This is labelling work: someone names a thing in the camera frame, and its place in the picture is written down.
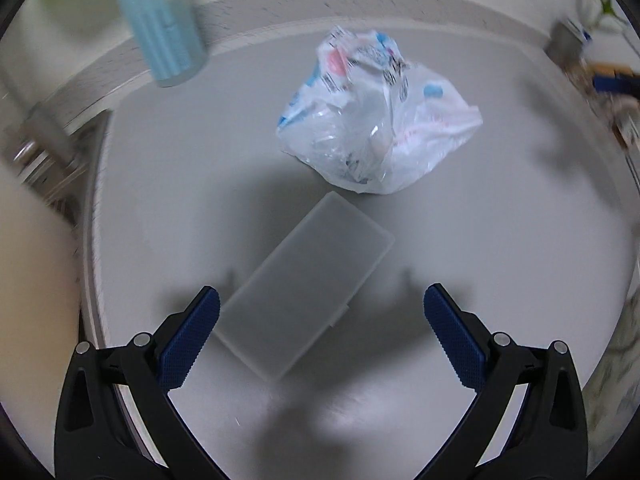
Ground steel faucet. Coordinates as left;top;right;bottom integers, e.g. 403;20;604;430
20;105;81;163

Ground white printed plastic bag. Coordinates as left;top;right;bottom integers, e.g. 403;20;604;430
276;25;483;195

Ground metal cup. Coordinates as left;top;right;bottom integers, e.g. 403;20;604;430
545;17;591;68

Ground pale printed cloth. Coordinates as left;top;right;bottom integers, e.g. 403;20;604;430
585;290;640;461

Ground steel sink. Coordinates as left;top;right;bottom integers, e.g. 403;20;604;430
0;95;113;221

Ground blue and yellow object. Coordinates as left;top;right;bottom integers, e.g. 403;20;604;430
590;62;640;97

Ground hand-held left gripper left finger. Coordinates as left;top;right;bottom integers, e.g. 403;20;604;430
54;285;221;480

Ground blue water bottle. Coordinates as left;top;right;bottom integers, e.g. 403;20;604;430
107;0;208;88

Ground white flowers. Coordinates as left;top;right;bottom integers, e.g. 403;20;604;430
570;0;631;31

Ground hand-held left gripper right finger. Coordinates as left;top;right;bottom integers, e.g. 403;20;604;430
415;282;586;480

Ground translucent plastic box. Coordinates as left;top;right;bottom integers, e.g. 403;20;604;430
212;191;396;381

